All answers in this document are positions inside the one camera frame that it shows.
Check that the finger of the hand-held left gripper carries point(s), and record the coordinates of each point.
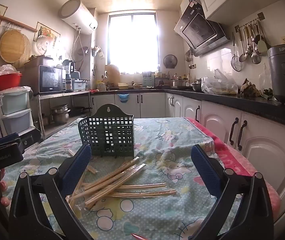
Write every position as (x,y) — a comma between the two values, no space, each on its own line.
(7,140)
(31,137)

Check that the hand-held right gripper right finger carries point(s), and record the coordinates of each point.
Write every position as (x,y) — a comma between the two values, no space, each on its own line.
(205,165)

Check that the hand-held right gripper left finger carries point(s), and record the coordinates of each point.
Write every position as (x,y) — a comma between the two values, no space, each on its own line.
(77,165)

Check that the pile of chopsticks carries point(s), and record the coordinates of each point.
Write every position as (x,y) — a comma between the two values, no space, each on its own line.
(112,180)

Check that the green plastic utensil basket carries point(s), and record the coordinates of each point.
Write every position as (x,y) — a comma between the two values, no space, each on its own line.
(107,132)

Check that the row of hanging utensils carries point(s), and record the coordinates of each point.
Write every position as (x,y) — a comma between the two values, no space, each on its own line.
(255,52)

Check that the person's left hand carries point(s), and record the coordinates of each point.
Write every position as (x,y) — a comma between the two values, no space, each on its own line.
(3,185)

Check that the pink blanket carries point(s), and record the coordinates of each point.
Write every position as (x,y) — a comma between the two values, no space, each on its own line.
(232,160)

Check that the stacked steel pots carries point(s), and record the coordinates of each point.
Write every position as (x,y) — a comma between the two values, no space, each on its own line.
(60,115)

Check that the pastel green drawer unit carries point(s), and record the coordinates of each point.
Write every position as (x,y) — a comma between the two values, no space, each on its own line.
(15,102)

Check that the metal shelf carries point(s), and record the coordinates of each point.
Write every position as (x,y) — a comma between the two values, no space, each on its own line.
(57,94)

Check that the black frying pan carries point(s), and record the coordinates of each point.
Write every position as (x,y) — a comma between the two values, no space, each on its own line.
(80,110)

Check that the white lower cabinets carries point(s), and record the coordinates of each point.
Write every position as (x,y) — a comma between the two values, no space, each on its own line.
(257,150)

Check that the red plastic basin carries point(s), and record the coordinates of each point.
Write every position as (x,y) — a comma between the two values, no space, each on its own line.
(7,81)

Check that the black microwave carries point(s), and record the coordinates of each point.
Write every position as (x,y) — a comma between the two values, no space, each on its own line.
(51,78)

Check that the black countertop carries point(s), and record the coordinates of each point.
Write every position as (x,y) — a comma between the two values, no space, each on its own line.
(232,100)

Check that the blender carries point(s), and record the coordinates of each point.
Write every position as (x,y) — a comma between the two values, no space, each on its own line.
(68,76)

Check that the brown box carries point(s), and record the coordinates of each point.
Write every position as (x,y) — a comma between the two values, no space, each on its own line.
(38,61)

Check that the steel bowl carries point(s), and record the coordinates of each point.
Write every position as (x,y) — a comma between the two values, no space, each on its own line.
(197,86)

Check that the blue hanging basket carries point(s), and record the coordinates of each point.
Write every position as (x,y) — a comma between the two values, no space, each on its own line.
(123,98)

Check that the crumpled plastic bag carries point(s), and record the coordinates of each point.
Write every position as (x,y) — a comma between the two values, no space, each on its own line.
(218,85)

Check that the steel cooking pot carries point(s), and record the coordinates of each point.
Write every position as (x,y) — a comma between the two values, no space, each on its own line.
(179,83)

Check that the brown leaf bundle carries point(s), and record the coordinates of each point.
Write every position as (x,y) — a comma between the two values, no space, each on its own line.
(251,88)

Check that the white perforated plate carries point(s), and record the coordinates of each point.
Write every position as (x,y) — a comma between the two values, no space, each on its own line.
(42,45)

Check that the round bamboo sieve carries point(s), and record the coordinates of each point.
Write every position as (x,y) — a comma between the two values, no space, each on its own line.
(13,46)

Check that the wooden cutting board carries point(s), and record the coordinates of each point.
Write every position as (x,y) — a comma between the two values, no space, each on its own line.
(112,75)

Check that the pale green knife block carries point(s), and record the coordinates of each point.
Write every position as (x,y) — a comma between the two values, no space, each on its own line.
(148,80)

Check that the clear plastic bag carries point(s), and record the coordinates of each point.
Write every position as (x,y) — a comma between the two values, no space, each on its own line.
(265,80)

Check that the small round fan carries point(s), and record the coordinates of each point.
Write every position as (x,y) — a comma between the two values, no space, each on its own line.
(170,61)

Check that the white water heater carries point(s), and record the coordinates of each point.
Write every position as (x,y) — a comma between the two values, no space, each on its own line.
(78,15)

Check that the black range hood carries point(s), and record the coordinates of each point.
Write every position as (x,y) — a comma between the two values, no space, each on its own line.
(200,32)

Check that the window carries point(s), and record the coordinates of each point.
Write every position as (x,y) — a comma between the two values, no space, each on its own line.
(132,42)

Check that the wooden wall rod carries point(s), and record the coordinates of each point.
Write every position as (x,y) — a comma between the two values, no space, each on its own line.
(20,25)

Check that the utensil wall rail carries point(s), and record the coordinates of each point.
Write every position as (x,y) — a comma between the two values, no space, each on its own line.
(247,24)

